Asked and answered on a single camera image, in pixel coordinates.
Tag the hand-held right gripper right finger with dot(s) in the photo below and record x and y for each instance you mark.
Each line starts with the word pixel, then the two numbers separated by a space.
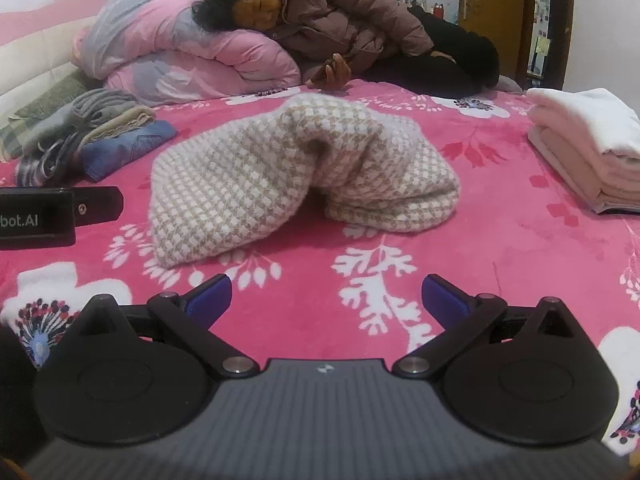
pixel 445 300

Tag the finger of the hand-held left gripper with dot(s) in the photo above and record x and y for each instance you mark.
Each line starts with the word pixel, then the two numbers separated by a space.
pixel 100 205

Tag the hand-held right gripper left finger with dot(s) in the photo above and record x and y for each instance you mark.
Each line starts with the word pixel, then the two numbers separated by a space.
pixel 212 300

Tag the beige white checked knit sweater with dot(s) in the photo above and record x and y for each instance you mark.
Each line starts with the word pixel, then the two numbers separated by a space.
pixel 225 185

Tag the stack of folded pale clothes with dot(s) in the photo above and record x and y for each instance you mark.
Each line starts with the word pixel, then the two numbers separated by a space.
pixel 565 160

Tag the black white striped cloth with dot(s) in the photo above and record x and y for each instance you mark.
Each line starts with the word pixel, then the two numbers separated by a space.
pixel 50 160

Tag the pink floral blanket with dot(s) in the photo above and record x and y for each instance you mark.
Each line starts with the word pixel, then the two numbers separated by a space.
pixel 500 240

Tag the tan folded trousers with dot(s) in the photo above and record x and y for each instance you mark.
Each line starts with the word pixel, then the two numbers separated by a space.
pixel 125 122

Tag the green grey checked cloth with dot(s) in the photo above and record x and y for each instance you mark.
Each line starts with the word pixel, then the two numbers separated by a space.
pixel 35 115

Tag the pink cream padded headboard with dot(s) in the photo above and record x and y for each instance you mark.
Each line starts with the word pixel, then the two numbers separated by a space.
pixel 30 60

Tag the folded pink grey quilt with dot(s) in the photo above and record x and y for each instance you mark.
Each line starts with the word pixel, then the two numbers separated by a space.
pixel 200 45

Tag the dark blue folded garment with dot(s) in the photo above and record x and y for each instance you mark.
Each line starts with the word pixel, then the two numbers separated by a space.
pixel 617 209

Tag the stack of folded pink garments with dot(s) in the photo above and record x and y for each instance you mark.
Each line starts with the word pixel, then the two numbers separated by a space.
pixel 620 199

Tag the white fleece folded garment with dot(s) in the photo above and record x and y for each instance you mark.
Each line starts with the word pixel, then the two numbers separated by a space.
pixel 590 115

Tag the dark phone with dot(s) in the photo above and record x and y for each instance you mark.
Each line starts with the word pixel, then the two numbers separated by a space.
pixel 340 60

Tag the red thermos bottle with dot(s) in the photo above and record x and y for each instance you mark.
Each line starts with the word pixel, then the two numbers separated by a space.
pixel 439 12

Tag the brown wooden door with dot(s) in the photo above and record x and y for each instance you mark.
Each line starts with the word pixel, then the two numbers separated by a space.
pixel 492 0

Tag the dark brown door frame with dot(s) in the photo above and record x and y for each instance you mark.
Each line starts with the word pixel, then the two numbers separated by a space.
pixel 527 20

